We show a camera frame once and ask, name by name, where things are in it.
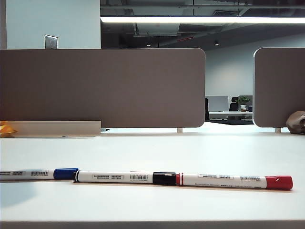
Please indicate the red cap whiteboard marker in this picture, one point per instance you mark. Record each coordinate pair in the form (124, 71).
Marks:
(226, 180)

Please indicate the wide brown desk partition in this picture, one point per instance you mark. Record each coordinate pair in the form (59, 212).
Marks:
(107, 88)

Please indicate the grey background desk partition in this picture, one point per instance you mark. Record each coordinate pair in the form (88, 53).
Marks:
(216, 103)

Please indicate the small potted green plant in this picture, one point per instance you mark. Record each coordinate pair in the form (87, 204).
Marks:
(243, 102)

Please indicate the black cap whiteboard marker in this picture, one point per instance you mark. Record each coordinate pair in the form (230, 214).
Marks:
(107, 177)

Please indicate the brown crumpled object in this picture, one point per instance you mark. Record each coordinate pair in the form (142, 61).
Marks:
(295, 122)

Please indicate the white background desk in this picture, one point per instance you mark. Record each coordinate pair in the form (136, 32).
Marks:
(228, 115)

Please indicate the black office chair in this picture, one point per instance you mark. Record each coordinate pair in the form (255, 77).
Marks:
(234, 105)

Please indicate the grey ceiling air duct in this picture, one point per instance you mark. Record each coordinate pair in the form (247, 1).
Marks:
(157, 29)

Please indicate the blue cap whiteboard marker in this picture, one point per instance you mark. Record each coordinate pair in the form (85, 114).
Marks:
(35, 173)

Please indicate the narrow brown desk partition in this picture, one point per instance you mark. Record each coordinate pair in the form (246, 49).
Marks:
(278, 86)

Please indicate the red ceiling sign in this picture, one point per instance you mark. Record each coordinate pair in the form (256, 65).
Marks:
(186, 38)

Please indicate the white partition support foot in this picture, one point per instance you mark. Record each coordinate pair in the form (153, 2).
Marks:
(277, 130)
(179, 130)

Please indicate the long linear ceiling light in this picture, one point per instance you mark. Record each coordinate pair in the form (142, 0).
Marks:
(202, 19)

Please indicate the orange object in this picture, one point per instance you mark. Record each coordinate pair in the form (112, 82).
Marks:
(6, 130)

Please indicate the metal wall switch plate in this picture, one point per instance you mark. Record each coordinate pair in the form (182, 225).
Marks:
(51, 41)

